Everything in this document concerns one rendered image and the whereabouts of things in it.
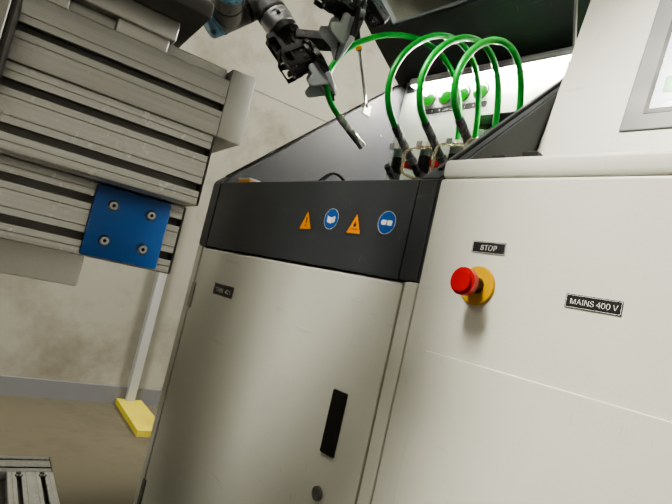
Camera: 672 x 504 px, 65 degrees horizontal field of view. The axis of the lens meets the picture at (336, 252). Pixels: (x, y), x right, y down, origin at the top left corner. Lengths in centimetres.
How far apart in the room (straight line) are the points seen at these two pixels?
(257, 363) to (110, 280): 178
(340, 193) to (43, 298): 198
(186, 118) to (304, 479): 58
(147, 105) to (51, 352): 219
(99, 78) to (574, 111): 77
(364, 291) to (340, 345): 10
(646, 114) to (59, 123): 84
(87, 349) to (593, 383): 243
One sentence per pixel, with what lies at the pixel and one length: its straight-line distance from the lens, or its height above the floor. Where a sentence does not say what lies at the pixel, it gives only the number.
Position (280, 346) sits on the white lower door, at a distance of 100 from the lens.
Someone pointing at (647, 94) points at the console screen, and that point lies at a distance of 103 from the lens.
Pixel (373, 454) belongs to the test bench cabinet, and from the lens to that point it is 82.
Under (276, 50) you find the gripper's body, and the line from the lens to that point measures 135.
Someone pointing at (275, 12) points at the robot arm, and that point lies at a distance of 138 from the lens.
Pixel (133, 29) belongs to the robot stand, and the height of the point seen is 99.
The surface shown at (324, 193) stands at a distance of 99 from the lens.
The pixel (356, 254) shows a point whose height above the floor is 82.
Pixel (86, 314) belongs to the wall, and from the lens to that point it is 276.
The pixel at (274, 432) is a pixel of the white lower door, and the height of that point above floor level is 49.
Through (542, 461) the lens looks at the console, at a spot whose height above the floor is 62.
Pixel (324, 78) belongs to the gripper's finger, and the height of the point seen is 123.
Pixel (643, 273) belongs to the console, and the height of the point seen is 84.
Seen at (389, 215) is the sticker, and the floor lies 89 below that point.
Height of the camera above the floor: 75
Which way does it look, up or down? 5 degrees up
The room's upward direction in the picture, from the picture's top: 13 degrees clockwise
